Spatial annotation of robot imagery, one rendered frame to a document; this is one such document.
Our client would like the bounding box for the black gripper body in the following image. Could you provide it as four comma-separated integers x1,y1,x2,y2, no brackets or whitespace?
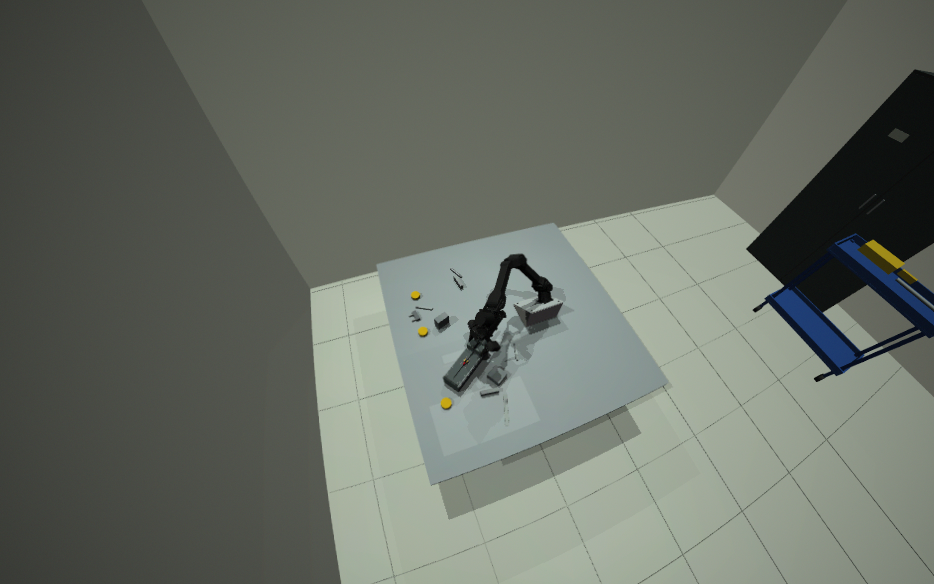
467,320,501,352

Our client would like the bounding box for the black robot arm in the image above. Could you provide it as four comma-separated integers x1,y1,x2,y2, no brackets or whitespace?
470,253,554,341

